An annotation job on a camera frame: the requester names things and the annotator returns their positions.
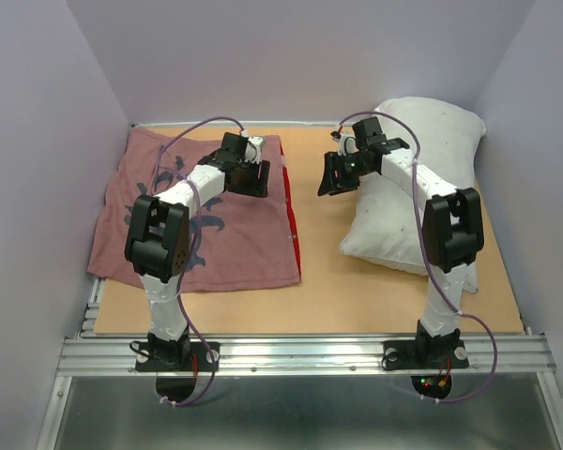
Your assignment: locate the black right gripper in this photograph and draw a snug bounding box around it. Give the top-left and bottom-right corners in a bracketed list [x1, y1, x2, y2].
[316, 150, 373, 196]

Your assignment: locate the pink pillowcase with dark print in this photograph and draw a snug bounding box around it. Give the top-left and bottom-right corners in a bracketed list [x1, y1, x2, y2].
[87, 127, 300, 293]

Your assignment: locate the white pillow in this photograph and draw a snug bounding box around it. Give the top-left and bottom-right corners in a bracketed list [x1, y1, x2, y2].
[340, 97, 486, 276]

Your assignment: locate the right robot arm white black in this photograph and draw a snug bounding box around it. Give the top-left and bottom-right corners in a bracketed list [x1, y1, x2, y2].
[317, 113, 484, 371]

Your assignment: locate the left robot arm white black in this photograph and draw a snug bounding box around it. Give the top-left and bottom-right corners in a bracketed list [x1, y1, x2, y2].
[124, 132, 270, 372]

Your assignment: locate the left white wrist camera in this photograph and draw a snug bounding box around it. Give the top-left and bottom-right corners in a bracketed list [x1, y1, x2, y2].
[243, 135, 266, 164]

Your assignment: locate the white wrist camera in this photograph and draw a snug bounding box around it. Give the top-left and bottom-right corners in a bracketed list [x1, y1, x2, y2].
[330, 131, 358, 156]
[243, 135, 266, 164]

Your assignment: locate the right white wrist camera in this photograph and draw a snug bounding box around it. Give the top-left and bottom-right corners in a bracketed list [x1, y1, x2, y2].
[330, 131, 358, 156]

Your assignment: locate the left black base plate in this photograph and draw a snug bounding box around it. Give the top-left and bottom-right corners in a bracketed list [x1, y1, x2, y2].
[129, 340, 221, 373]

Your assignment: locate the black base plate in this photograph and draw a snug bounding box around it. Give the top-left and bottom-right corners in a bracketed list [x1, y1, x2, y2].
[382, 339, 469, 371]
[129, 340, 221, 373]

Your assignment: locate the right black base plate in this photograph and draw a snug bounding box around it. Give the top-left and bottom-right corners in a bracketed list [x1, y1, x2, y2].
[382, 339, 469, 371]

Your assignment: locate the aluminium frame rail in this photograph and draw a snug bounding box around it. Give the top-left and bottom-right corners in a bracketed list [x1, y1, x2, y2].
[35, 122, 563, 450]

